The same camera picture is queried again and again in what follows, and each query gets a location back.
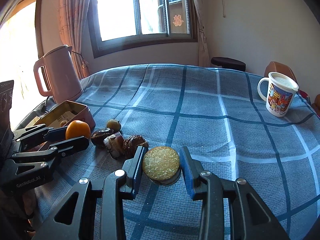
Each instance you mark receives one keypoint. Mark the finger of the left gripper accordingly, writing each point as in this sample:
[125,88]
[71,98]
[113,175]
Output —
[60,149]
[30,137]

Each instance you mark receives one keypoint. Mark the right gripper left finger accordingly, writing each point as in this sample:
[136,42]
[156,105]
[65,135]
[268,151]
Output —
[74,216]

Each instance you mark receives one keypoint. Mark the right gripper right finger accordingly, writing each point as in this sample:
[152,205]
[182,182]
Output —
[250,217]

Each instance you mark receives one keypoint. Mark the tan longan fruit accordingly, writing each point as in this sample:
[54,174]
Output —
[63,123]
[114,124]

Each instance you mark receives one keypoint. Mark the orange tangerine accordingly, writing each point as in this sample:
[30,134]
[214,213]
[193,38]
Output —
[78,128]

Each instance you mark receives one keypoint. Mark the dark chocolate glazed pastry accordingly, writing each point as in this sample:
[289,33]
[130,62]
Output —
[98,137]

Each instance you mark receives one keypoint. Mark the chocolate-coated cake roll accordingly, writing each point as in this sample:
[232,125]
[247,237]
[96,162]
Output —
[114,145]

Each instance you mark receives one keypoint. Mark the dark brown wrinkled pastry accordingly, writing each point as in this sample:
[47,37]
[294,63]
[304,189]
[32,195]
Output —
[131,144]

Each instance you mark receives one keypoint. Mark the round layered biscuit cake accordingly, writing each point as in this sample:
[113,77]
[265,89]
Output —
[162,165]

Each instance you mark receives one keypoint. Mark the red metal tin box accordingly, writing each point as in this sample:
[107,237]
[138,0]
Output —
[67,110]

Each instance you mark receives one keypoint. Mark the pink electric kettle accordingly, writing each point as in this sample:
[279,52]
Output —
[60,74]

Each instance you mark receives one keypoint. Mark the white cartoon print mug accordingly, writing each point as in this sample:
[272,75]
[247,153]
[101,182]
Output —
[280,93]

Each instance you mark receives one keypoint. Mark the pink curtain left of window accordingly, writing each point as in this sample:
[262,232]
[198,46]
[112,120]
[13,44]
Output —
[72,17]

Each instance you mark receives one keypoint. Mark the brown leather armchair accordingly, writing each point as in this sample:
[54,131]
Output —
[274,66]

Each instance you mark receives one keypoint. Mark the black round stool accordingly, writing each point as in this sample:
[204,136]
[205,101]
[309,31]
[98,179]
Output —
[229,63]

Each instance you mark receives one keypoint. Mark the window with metal frame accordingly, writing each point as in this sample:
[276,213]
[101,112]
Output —
[116,25]

